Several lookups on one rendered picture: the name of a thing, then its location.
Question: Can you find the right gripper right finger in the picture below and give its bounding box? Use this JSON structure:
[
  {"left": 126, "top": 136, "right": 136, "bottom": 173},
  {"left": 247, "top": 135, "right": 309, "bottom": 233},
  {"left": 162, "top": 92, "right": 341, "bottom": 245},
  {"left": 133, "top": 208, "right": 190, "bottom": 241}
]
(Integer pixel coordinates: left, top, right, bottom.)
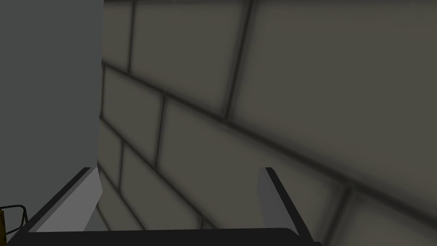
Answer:
[{"left": 256, "top": 167, "right": 314, "bottom": 244}]

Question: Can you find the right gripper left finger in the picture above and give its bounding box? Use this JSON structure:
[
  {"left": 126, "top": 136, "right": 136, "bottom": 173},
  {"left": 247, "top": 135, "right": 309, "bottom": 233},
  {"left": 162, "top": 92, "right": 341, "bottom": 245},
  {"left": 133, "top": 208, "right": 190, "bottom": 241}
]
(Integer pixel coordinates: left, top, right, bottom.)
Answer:
[{"left": 21, "top": 167, "right": 103, "bottom": 233}]

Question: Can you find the black wire frame object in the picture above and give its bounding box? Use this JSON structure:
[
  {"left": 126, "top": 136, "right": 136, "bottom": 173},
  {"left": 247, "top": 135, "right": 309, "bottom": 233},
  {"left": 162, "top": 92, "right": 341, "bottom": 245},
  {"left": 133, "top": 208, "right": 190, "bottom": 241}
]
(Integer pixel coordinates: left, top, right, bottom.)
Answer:
[{"left": 0, "top": 205, "right": 29, "bottom": 242}]

